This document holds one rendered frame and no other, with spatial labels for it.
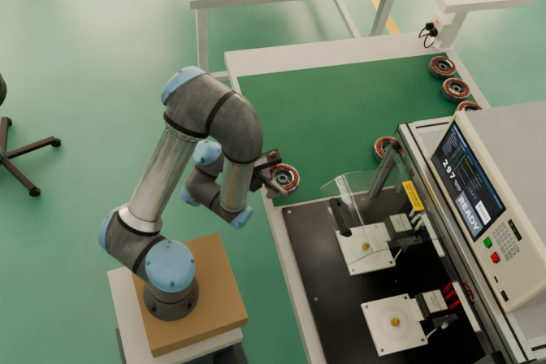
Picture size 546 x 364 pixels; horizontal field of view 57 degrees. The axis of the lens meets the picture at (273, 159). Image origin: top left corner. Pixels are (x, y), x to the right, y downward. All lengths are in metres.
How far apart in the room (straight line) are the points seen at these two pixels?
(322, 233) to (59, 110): 1.84
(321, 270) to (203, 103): 0.71
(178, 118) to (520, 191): 0.77
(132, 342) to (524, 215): 1.05
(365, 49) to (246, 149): 1.24
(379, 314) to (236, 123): 0.76
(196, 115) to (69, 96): 2.01
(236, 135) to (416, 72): 1.27
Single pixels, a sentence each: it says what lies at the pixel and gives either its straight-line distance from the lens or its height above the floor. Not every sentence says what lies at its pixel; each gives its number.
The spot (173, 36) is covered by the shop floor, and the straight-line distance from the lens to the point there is 3.35.
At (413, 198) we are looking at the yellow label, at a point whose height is 1.07.
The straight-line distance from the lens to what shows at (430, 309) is 1.45.
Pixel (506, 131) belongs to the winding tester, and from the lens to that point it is 1.32.
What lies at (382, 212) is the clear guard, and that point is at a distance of 1.36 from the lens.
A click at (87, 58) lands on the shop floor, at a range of 3.27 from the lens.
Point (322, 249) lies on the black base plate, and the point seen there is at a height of 0.77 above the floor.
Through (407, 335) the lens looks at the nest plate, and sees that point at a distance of 1.56.
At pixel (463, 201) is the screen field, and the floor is 1.17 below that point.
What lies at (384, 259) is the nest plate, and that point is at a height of 0.78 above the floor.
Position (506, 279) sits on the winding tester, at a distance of 1.27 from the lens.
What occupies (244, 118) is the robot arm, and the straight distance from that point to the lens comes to 1.08.
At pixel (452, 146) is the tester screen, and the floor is 1.24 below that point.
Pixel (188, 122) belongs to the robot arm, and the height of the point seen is 1.33.
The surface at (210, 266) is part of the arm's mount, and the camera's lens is 1.49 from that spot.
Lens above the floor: 2.19
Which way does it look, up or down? 54 degrees down
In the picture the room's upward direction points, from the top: 9 degrees clockwise
